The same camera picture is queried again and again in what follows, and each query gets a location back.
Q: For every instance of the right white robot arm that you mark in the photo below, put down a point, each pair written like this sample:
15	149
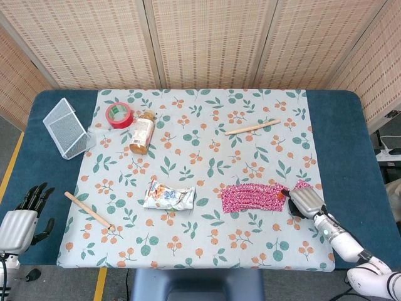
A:
347	244

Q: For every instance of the white power strip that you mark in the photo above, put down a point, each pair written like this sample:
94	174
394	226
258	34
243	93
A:
388	152

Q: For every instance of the red tape roll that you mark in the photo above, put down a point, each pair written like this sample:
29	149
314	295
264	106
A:
120	123

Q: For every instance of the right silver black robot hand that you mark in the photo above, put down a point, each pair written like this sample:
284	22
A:
305	200

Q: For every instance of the small black floor object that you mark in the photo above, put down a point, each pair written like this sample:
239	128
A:
33	274

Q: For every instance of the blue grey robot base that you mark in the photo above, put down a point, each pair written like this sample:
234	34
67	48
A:
197	285

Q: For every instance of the pink patterned cloth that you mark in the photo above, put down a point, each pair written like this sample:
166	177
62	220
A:
272	197

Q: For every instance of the plain wooden stick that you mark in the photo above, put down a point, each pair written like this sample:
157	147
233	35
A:
252	127

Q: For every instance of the white mesh metal holder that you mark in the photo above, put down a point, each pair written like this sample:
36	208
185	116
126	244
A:
67	131

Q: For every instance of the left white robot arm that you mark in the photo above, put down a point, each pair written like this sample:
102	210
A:
7	272

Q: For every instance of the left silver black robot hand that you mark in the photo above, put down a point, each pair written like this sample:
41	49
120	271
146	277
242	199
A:
17	225

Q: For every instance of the crumpled silver snack bag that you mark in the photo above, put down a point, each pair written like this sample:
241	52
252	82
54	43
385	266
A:
170	197

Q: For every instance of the floral berry print tablecloth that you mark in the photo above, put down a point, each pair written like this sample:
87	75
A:
200	156

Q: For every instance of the woven bamboo screen panel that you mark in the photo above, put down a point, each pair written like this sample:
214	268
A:
316	40
18	87
379	69
87	40
210	40

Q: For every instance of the orange drink plastic bottle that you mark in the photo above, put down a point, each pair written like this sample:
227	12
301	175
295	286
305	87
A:
142	133

